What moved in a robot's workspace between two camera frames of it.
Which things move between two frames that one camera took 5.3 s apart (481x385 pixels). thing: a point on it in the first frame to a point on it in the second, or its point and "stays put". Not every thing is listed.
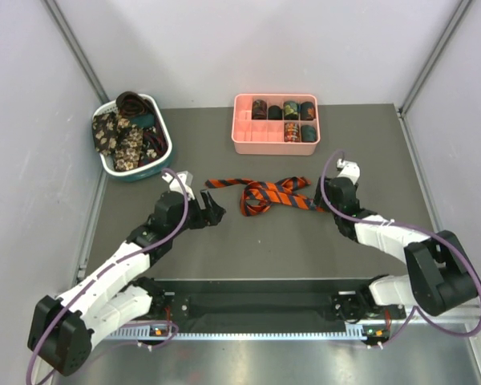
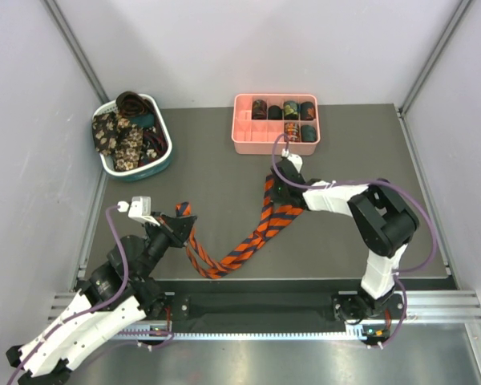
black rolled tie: (274, 112) stays put
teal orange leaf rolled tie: (307, 111) stays put
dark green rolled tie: (309, 133) stays put
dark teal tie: (143, 121) stays put
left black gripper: (205, 217) to (178, 228)
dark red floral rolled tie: (259, 110) stays put
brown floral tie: (115, 135) stays put
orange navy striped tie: (257, 195) to (272, 221)
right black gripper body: (318, 199) to (280, 193)
